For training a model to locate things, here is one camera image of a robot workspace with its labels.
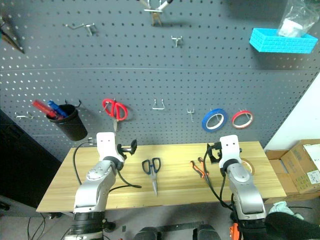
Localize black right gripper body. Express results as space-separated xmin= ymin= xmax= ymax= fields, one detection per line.
xmin=211 ymin=141 xmax=223 ymax=164

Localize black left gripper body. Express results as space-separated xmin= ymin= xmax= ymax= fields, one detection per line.
xmin=116 ymin=143 xmax=133 ymax=157

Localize grey metal pegboard wall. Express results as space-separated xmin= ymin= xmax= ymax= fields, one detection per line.
xmin=0 ymin=0 xmax=320 ymax=163

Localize orange black pliers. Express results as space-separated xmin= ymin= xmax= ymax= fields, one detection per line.
xmin=189 ymin=156 xmax=210 ymax=179

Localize blue tape roll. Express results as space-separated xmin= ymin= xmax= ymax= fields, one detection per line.
xmin=201 ymin=107 xmax=229 ymax=134

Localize red tape roll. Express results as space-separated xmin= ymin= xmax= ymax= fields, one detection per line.
xmin=231 ymin=109 xmax=254 ymax=130

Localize brown tape roll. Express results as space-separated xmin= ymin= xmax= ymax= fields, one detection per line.
xmin=239 ymin=158 xmax=256 ymax=176

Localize small forked metal hook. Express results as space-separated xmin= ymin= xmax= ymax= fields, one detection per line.
xmin=186 ymin=107 xmax=196 ymax=123

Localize metal loop hook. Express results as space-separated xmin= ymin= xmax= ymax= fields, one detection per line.
xmin=151 ymin=98 xmax=166 ymax=111

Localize black plastic cup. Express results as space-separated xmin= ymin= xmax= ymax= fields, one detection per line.
xmin=46 ymin=103 xmax=89 ymax=142

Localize black cup holder hook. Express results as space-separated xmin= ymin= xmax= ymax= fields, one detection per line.
xmin=64 ymin=99 xmax=83 ymax=109

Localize small cardboard box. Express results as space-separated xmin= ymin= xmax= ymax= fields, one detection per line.
xmin=264 ymin=148 xmax=300 ymax=198

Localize dark rounded shape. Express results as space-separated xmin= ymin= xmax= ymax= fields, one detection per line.
xmin=133 ymin=226 xmax=164 ymax=240
xmin=191 ymin=223 xmax=221 ymax=240

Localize black flat bar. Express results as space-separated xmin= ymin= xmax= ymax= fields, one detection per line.
xmin=157 ymin=220 xmax=205 ymax=233

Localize orange black object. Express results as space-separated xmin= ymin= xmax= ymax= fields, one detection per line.
xmin=228 ymin=221 xmax=243 ymax=240

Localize teal cloth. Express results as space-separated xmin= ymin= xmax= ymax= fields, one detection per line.
xmin=268 ymin=200 xmax=305 ymax=221

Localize large cardboard box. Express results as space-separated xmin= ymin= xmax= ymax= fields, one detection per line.
xmin=280 ymin=139 xmax=320 ymax=195

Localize black cabinet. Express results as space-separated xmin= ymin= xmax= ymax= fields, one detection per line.
xmin=0 ymin=109 xmax=64 ymax=209

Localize black fabric object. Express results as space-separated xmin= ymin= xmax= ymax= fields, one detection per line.
xmin=264 ymin=211 xmax=320 ymax=240

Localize long single metal hook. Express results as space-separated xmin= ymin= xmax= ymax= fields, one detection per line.
xmin=14 ymin=111 xmax=35 ymax=121

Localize long double metal hook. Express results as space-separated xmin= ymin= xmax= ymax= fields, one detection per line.
xmin=64 ymin=22 xmax=97 ymax=36

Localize blue plastic basket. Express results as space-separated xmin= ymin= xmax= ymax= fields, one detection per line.
xmin=249 ymin=27 xmax=319 ymax=55

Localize metal hook with crossbar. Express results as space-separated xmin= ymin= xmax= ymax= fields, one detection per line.
xmin=136 ymin=0 xmax=174 ymax=13

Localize clear plastic bag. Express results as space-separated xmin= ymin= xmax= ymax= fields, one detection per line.
xmin=277 ymin=0 xmax=320 ymax=39

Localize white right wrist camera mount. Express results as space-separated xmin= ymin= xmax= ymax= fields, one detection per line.
xmin=218 ymin=134 xmax=243 ymax=169

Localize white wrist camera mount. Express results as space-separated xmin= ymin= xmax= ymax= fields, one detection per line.
xmin=218 ymin=134 xmax=243 ymax=169
xmin=95 ymin=131 xmax=126 ymax=162

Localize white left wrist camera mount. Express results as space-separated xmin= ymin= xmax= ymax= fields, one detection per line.
xmin=95 ymin=131 xmax=126 ymax=162

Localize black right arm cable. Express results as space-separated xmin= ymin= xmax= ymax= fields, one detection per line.
xmin=203 ymin=148 xmax=236 ymax=209

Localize black handled scissors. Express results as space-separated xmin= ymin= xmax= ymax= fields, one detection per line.
xmin=141 ymin=157 xmax=162 ymax=197

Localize red handled scissors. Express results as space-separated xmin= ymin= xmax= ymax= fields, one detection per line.
xmin=101 ymin=98 xmax=129 ymax=133

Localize blue handled screwdriver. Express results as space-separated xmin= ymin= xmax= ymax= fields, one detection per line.
xmin=47 ymin=100 xmax=69 ymax=118

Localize red handled screwdriver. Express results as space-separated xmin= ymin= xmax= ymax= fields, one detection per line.
xmin=32 ymin=99 xmax=57 ymax=119

